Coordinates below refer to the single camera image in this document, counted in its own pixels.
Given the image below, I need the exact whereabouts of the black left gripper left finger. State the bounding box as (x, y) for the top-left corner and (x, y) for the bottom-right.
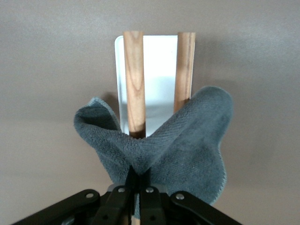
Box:
(11, 167), (136, 225)

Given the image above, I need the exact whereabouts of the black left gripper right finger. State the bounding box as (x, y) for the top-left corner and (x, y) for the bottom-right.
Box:
(140, 186), (244, 225)

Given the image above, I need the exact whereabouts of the dark grey microfibre cloth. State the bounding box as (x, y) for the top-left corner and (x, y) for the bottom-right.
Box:
(74, 86), (235, 206)

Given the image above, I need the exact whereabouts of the wooden rod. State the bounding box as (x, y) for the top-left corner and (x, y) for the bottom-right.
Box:
(123, 30), (147, 225)
(173, 31), (196, 113)

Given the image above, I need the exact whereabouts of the white rectangular tray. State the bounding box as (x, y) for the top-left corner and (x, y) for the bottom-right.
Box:
(114, 35), (194, 136)

